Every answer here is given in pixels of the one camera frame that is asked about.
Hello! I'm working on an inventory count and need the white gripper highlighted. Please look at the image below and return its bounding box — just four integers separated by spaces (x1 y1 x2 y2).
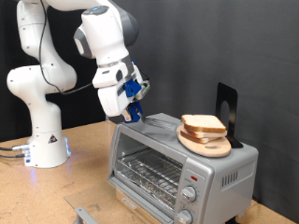
97 61 150 123

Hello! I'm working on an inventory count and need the spatula with blue grip block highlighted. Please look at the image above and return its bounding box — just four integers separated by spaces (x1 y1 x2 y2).
125 102 179 132

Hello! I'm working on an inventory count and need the white bread slice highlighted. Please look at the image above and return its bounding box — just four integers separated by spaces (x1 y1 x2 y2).
180 114 227 134

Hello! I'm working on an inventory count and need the brown-edged wooden toast slice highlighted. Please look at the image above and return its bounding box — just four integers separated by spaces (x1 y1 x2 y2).
179 130 219 144

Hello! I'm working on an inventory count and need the pale wooden toast slice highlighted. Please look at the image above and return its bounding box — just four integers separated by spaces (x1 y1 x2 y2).
182 124 228 139

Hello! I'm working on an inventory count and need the silver oven knob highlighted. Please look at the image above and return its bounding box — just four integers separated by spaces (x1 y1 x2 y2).
180 186 198 203
176 208 194 224

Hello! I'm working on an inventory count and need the wooden crate under oven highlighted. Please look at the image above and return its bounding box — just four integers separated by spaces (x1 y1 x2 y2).
114 188 157 224

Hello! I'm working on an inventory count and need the silver toaster oven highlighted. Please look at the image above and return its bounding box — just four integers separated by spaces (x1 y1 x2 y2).
107 112 260 224

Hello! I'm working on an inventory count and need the black backdrop curtain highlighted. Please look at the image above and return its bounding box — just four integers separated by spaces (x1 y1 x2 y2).
0 0 107 143

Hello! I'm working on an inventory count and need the oval wooden cutting board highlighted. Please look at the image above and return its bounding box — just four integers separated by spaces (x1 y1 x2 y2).
176 124 233 158

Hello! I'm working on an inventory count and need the dark grey backdrop panel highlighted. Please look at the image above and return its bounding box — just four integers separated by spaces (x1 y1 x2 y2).
109 0 299 223

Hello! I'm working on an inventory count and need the black metal bookend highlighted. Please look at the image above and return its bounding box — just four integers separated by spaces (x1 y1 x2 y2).
215 81 245 149

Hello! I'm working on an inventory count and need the wire oven rack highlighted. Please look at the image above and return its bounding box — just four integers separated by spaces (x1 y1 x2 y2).
115 147 184 208

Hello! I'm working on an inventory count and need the black base cable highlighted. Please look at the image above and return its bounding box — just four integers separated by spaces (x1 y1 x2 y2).
0 152 31 160

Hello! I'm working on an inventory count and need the base cable with silver connector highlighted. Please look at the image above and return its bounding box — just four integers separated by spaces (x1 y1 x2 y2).
0 143 31 153

